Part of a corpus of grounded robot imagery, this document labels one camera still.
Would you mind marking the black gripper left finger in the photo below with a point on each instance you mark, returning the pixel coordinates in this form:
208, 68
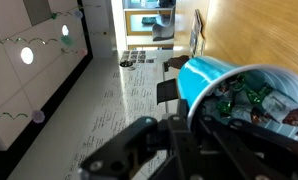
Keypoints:
126, 153

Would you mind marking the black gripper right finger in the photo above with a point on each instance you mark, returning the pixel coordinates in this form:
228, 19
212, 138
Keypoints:
236, 151

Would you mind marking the candies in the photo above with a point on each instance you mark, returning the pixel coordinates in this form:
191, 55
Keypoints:
237, 98

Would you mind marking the teal plastic cup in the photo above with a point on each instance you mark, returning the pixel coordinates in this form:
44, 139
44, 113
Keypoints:
198, 76

